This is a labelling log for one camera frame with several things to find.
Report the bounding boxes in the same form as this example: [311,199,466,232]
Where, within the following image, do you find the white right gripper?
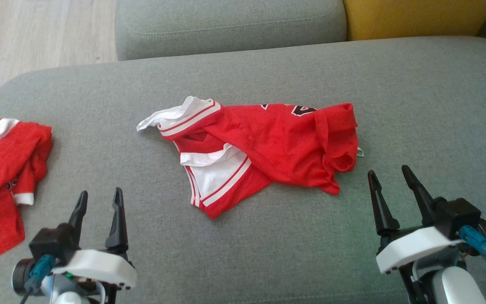
[367,165,463,275]

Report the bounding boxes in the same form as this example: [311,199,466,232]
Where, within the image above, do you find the grey sofa back cushion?
[115,0,348,61]

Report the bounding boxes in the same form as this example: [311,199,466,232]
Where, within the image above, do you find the grey sofa seat cushion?
[0,36,486,304]

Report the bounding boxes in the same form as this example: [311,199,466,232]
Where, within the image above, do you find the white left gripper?
[52,187,138,290]

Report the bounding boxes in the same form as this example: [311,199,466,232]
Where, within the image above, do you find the black cable blue plug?
[19,254,56,304]
[458,225,486,304]

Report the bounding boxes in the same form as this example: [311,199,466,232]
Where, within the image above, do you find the red shorts with white stripe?
[0,118,53,266]

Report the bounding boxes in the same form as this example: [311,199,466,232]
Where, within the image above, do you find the black right cable blue plug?
[458,225,486,304]

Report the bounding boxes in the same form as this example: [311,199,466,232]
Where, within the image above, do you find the yellow sofa cushion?
[343,0,486,41]

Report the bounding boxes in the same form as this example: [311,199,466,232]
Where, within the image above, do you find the black left cable blue plug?
[19,254,56,304]

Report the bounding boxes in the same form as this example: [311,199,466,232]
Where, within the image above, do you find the red jersey with striped trim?
[137,96,365,219]

